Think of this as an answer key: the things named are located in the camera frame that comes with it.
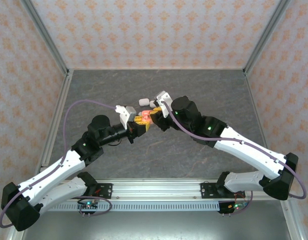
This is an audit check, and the pink earbud charging case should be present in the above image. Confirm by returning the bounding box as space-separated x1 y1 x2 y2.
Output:
141 110 155 125

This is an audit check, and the small circuit board with LED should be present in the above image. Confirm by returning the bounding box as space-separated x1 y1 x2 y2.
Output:
227 201 249 211
77 201 99 213

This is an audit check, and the brushed metal panel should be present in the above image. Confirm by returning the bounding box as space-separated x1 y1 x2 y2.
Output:
22 211 293 240

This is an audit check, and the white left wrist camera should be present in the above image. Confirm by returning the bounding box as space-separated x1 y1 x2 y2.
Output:
115 104 137 130

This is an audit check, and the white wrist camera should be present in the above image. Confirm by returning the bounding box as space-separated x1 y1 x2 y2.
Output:
155 90 173 118
115 104 137 130

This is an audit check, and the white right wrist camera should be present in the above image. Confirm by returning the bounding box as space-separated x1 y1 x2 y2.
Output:
155 90 173 118

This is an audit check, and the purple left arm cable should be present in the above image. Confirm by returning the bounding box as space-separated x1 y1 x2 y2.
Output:
0 99 117 229

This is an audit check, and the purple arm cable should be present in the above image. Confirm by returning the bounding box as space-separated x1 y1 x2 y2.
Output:
0 99 117 229
161 100 307 216

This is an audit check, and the aluminium side rail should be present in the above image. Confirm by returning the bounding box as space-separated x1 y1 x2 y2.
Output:
33 69 74 180
243 69 269 152

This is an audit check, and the wide aluminium base rail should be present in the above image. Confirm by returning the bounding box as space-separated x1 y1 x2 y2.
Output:
23 178 294 201

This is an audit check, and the grey slotted cable duct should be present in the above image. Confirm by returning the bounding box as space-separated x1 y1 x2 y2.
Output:
47 201 221 213

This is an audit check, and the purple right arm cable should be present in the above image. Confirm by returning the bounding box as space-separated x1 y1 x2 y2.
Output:
161 100 307 216

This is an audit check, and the aluminium corner post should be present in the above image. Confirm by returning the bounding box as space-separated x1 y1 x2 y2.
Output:
242 0 292 76
20 0 71 76

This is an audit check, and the short aluminium frame post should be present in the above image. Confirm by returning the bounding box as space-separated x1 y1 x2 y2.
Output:
7 229 26 240
280 199 303 240

